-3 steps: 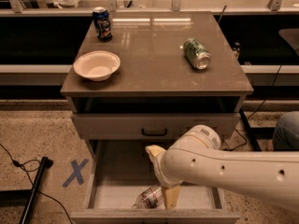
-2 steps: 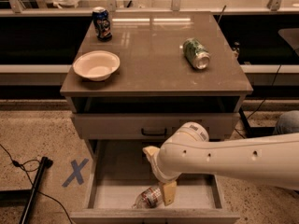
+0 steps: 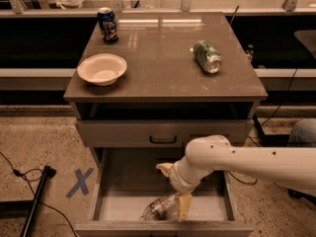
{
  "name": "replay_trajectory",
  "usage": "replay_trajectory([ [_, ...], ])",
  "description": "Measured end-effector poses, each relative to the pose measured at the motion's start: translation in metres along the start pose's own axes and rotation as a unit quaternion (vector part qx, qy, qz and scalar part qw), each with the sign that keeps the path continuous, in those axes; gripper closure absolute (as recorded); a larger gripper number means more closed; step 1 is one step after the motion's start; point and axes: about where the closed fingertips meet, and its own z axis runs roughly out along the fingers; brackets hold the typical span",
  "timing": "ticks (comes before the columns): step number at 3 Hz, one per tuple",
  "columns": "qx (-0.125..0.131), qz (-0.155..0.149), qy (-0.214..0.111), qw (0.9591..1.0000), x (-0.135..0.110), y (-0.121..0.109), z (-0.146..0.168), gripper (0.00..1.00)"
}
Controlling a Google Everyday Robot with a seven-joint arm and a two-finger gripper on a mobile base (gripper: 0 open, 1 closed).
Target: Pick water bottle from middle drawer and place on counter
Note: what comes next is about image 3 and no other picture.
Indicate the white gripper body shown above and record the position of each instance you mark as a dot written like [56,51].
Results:
[175,179]

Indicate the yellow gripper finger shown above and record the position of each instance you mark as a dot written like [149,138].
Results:
[183,204]
[165,168]

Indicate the clear plastic water bottle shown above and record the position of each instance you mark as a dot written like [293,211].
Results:
[162,208]

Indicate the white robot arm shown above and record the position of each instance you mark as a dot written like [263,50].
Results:
[289,167]

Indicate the closed upper drawer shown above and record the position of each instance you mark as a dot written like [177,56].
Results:
[135,133]

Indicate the open lower drawer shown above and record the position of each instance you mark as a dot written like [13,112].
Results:
[128,181]

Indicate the grey drawer cabinet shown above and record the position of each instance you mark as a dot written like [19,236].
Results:
[163,81]

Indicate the blue tape cross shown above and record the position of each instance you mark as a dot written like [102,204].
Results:
[80,184]

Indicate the black pole right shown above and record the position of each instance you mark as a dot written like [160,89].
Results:
[259,130]

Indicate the black pole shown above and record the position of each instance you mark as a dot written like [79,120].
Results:
[46,174]
[259,130]

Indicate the white paper bowl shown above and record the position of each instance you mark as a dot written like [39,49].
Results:
[102,69]

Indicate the green soda can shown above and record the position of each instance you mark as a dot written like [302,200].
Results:
[207,57]

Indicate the black pole left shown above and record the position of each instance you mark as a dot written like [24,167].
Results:
[46,174]

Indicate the person leg in jeans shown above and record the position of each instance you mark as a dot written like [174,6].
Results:
[303,133]

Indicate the blue soda can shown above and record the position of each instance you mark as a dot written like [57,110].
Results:
[108,25]

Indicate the black drawer handle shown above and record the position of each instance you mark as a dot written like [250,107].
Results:
[162,140]

